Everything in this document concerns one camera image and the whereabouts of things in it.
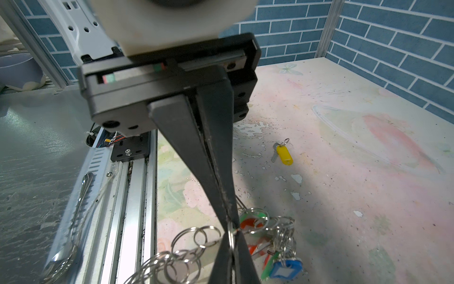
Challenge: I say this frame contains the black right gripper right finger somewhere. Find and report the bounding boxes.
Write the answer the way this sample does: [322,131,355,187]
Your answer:
[234,231,261,284]

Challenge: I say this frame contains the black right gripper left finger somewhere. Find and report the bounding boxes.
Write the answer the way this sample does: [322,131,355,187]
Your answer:
[208,234,234,284]

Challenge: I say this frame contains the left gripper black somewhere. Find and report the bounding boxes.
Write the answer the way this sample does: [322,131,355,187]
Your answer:
[78,33,261,229]

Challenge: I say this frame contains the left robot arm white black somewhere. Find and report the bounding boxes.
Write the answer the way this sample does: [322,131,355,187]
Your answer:
[42,1,261,227]

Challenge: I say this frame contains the red key tag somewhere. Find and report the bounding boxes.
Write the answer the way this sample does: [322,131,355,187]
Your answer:
[240,208,271,256]

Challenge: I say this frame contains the blue key tag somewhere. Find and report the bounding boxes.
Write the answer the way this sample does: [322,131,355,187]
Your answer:
[269,259,303,280]

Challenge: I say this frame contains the yellow key tag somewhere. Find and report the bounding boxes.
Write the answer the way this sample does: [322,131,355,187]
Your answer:
[271,138,293,166]

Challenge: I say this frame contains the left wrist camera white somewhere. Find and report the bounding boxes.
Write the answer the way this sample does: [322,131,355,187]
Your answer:
[90,0,258,56]

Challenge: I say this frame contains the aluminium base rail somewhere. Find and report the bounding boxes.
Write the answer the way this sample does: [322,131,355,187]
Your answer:
[45,130,158,284]

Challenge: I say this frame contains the aluminium corner post right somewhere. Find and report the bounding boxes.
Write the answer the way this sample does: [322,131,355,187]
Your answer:
[314,0,345,58]

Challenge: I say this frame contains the aluminium corner post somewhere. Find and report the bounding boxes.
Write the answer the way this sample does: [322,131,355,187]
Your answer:
[1,1,73,89]
[314,0,345,58]

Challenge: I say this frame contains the aluminium corner post left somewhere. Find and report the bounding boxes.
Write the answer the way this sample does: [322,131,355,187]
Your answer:
[1,1,73,89]

